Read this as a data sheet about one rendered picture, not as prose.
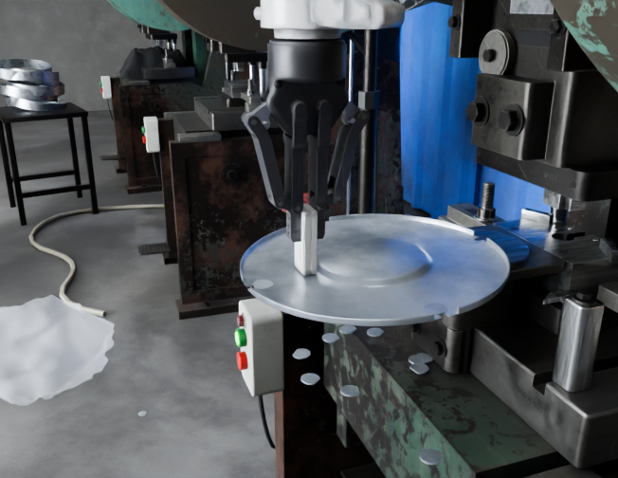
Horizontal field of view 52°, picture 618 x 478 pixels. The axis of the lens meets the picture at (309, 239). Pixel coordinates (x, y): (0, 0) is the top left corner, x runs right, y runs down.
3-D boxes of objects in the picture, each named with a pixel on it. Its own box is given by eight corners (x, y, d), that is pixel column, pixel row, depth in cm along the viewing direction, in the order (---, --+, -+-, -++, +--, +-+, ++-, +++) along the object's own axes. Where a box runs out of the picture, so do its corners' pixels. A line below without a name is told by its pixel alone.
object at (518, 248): (360, 405, 67) (364, 289, 63) (315, 343, 80) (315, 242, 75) (554, 363, 75) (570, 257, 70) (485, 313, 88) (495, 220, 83)
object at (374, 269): (211, 243, 78) (210, 237, 77) (416, 207, 87) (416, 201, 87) (298, 357, 52) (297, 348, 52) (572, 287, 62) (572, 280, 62)
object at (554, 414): (577, 471, 58) (587, 416, 56) (372, 283, 98) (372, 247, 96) (805, 407, 68) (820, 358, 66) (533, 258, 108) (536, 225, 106)
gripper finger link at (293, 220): (301, 194, 64) (273, 197, 63) (301, 241, 66) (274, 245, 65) (297, 191, 65) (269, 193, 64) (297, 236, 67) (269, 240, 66)
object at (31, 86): (20, 226, 321) (-8, 64, 294) (7, 204, 358) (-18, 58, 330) (99, 213, 341) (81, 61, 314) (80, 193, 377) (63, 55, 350)
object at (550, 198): (563, 211, 74) (568, 181, 73) (536, 200, 78) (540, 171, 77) (586, 209, 75) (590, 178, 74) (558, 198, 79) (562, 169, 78)
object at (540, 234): (567, 300, 72) (572, 263, 70) (489, 254, 85) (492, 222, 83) (629, 289, 75) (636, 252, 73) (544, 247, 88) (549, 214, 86)
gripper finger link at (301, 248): (311, 211, 64) (303, 212, 64) (310, 275, 67) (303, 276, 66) (300, 203, 67) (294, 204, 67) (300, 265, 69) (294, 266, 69)
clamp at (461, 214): (495, 270, 88) (502, 198, 84) (433, 231, 102) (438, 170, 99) (531, 265, 89) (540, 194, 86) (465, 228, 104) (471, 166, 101)
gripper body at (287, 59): (334, 34, 64) (332, 125, 68) (252, 35, 62) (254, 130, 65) (365, 38, 58) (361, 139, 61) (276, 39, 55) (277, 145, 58)
